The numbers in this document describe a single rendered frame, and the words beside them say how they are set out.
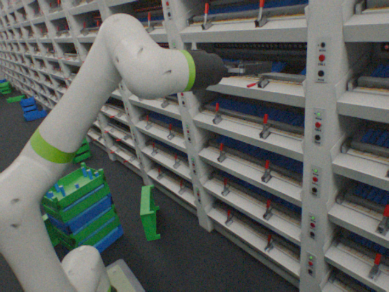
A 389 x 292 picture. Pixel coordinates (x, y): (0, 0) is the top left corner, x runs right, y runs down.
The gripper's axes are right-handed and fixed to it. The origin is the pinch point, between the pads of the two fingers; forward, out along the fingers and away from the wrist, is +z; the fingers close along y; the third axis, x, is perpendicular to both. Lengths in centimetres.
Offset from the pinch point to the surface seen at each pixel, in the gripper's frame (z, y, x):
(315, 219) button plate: 23, -12, 53
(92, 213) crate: -23, 90, 84
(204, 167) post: 28, 54, 57
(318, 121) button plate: 16.4, -11.4, 15.8
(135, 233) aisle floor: 1, 88, 107
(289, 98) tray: 16.1, -0.5, 10.3
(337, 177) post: 25.3, -16.0, 35.6
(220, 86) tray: 15.9, 31.1, 9.8
